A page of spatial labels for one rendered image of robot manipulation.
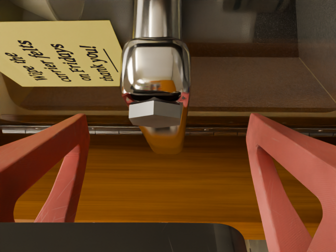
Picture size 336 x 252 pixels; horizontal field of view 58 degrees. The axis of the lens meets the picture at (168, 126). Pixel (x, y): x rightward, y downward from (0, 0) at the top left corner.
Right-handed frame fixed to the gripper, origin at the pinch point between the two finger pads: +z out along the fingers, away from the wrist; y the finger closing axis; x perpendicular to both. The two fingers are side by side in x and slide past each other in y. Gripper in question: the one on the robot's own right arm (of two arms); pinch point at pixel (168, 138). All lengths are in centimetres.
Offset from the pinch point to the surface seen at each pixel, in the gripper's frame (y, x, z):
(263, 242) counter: -27, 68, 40
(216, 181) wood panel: -5.6, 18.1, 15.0
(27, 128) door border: 15.1, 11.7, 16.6
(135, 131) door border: 3.6, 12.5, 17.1
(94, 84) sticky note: 4.7, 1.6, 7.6
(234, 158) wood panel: -8.4, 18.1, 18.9
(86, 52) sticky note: 4.1, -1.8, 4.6
